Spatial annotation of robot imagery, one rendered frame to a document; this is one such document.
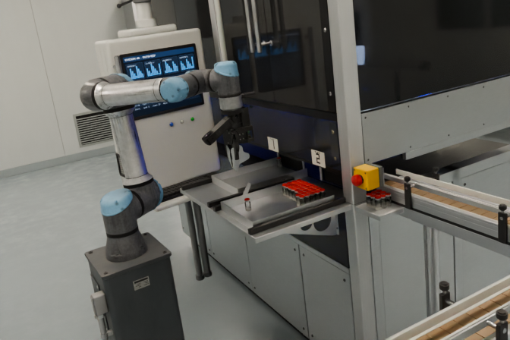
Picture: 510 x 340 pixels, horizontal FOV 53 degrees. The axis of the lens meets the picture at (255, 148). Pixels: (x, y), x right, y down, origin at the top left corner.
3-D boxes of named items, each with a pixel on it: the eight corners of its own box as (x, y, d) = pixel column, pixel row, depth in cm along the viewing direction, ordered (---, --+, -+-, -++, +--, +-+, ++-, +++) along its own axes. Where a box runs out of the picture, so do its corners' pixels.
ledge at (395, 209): (384, 200, 189) (384, 195, 189) (410, 209, 178) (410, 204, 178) (355, 211, 183) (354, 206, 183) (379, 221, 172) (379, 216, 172)
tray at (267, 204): (296, 187, 209) (295, 179, 209) (335, 203, 187) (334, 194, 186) (221, 210, 195) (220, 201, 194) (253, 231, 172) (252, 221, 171)
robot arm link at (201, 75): (173, 73, 165) (201, 71, 160) (192, 68, 174) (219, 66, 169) (177, 97, 167) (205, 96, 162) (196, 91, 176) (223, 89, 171)
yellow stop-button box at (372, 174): (369, 181, 182) (368, 162, 181) (384, 186, 176) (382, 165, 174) (353, 187, 179) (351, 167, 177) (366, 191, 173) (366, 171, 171)
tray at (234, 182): (276, 164, 244) (275, 157, 243) (307, 175, 222) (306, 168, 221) (212, 182, 229) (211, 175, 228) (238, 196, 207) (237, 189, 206)
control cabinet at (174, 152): (204, 164, 288) (182, 22, 268) (222, 170, 273) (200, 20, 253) (120, 190, 261) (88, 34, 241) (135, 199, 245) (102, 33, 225)
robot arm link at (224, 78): (218, 61, 169) (241, 59, 165) (224, 93, 172) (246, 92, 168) (206, 64, 162) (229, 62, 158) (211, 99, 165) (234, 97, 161)
